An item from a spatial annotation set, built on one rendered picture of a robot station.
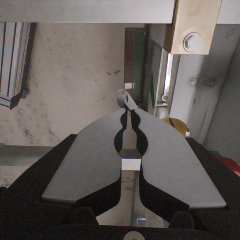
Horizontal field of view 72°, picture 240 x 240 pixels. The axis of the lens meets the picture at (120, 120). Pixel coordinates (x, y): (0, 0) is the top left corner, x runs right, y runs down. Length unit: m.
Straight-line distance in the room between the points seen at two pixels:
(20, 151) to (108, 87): 0.87
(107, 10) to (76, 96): 1.03
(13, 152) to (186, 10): 0.37
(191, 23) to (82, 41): 0.93
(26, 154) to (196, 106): 0.47
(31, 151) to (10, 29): 0.74
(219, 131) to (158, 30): 0.34
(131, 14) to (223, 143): 0.44
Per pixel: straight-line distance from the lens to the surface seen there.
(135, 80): 0.41
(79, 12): 0.25
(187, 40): 0.24
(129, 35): 0.39
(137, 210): 0.77
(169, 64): 0.41
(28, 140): 1.62
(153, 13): 0.24
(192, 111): 0.57
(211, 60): 0.53
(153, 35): 0.40
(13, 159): 0.39
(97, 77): 1.16
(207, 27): 0.25
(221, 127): 0.57
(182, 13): 0.24
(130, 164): 0.33
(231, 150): 0.53
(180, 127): 0.30
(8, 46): 1.04
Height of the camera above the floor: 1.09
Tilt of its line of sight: 59 degrees down
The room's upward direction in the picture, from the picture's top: 176 degrees counter-clockwise
